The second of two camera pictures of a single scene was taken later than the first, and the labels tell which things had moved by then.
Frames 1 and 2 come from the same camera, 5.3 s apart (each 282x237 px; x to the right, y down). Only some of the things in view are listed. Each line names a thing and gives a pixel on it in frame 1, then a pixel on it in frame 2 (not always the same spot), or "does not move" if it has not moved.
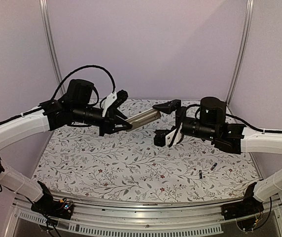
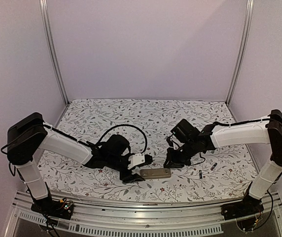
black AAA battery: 213,166 does not move
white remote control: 143,118 → 155,173
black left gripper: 110,121 → 129,177
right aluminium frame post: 243,49 does not move
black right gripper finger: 169,106 → 169,164
